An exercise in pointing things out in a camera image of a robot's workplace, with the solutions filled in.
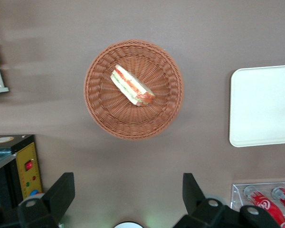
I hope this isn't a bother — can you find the black appliance with yellow panel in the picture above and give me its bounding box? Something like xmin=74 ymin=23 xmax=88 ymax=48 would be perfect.
xmin=0 ymin=134 xmax=44 ymax=212

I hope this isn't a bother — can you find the brown round wicker basket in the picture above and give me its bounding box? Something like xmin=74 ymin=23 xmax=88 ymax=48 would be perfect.
xmin=83 ymin=39 xmax=184 ymax=141

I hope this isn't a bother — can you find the triangular sandwich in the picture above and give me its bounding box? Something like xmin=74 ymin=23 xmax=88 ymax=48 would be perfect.
xmin=110 ymin=64 xmax=156 ymax=107

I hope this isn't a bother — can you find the white rectangular tray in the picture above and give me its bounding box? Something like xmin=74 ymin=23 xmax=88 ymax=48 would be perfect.
xmin=228 ymin=64 xmax=285 ymax=148

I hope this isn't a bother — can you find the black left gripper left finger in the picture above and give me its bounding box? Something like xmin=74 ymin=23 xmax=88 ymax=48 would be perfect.
xmin=0 ymin=172 xmax=76 ymax=228

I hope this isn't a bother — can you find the white round camera mount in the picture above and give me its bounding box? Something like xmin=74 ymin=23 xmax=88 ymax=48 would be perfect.
xmin=114 ymin=221 xmax=143 ymax=228

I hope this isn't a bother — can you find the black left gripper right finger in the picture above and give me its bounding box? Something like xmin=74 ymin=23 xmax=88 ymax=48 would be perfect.
xmin=173 ymin=172 xmax=282 ymax=228

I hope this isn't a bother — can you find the clear acrylic drinks box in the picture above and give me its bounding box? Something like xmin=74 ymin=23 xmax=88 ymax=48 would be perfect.
xmin=230 ymin=181 xmax=285 ymax=228

